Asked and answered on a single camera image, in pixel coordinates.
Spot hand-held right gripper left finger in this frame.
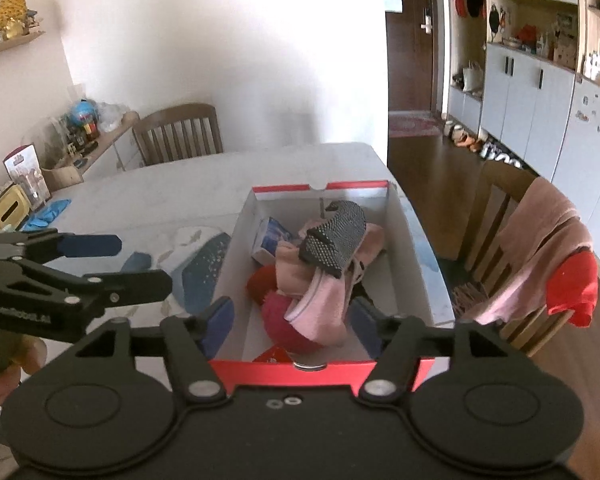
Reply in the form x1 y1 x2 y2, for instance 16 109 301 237
75 296 236 406

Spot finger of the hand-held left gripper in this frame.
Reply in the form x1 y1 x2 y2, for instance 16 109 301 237
0 229 123 263
0 254 174 308

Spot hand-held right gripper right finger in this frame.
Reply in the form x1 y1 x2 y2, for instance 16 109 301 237
347 296 511 406

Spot pink garment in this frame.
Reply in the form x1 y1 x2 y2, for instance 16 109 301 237
274 219 386 347

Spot pink plush toy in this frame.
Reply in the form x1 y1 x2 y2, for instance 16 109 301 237
260 292 331 356

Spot red and white cardboard box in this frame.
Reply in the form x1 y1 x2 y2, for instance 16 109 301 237
207 180 457 393

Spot black dotted sock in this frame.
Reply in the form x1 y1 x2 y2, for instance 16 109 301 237
298 199 368 278

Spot blue patterned pouch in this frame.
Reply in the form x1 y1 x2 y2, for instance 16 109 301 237
252 216 301 263

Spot person's left forearm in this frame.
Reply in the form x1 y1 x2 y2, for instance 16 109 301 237
0 335 47 403

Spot blue gloves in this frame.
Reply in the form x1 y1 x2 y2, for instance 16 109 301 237
22 198 73 231

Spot blue mountain print mat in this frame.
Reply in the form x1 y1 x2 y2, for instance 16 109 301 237
121 194 457 328

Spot yellow tissue box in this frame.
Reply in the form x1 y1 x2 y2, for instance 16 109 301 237
0 182 33 233

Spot printed cardboard box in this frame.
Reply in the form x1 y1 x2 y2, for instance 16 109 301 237
2 143 51 206

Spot wooden top sideboard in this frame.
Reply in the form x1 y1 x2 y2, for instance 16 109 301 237
40 110 143 191

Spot black seat cushion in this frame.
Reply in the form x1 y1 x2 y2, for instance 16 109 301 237
437 257 476 291

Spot clear plastic bag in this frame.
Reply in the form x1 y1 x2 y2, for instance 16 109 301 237
96 101 131 133

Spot blue globe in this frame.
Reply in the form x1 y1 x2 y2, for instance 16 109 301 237
67 99 100 128

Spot wooden slat-back chair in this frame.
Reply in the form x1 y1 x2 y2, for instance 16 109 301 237
131 103 225 167
460 160 600 358

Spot pink fringed scarf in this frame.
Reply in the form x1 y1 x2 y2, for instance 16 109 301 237
452 176 595 341

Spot red patterned rug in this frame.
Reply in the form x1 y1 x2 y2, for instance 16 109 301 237
389 112 446 140

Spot row of shoes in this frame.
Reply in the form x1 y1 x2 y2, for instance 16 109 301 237
442 120 523 168

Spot low white cabinet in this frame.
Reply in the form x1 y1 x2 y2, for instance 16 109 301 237
447 85 483 133

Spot golden ornament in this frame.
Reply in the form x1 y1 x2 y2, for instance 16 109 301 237
0 0 31 40

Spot beige tote bag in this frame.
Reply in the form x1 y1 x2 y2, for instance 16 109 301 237
461 61 485 93

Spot dark wooden door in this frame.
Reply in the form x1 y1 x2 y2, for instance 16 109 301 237
381 0 447 113

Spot white fridge with stickers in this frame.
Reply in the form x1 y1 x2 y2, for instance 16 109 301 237
550 77 600 211

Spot cardboard toy house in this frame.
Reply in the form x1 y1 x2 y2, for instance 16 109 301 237
552 12 578 71

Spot wooden wall shelf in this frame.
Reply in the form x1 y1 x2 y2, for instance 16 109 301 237
0 30 46 58

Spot white cabinet with black handles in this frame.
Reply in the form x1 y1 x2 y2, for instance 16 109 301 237
480 42 578 181

